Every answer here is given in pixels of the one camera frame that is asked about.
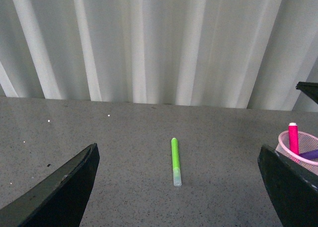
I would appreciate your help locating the pink mesh pen cup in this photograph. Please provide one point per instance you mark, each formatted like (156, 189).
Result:
(308, 145)

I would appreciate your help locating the purple marker pen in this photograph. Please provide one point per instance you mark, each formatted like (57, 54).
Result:
(310, 155)

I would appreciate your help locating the white pleated curtain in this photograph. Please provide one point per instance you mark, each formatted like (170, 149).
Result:
(222, 53)

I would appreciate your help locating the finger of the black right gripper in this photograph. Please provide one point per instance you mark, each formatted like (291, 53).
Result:
(310, 89)

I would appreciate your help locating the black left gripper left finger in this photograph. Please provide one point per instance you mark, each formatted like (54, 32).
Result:
(60, 199)

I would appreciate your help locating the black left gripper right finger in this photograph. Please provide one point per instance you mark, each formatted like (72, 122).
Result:
(292, 189)

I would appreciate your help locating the green marker pen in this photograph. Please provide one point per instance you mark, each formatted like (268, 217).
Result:
(175, 163)

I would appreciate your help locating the pink marker pen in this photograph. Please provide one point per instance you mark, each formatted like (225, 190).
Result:
(293, 138)

